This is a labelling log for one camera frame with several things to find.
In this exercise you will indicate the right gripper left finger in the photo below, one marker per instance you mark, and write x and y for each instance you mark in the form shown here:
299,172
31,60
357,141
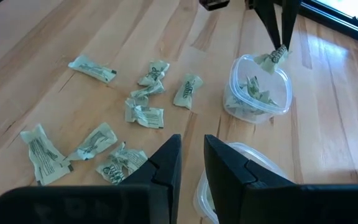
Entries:
73,205

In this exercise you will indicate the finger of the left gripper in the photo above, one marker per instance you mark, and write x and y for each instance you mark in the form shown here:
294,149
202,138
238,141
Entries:
291,15
267,12

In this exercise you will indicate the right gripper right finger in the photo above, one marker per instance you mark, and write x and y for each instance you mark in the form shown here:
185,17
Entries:
291,205

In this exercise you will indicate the green white sweetener packet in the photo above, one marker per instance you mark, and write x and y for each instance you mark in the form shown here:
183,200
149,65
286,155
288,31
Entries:
117,168
45,158
264,98
148,92
95,141
148,116
92,69
272,62
154,73
187,91
251,88

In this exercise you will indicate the crumpled green white sweetener packet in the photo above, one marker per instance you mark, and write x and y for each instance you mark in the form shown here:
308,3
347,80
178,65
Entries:
148,92

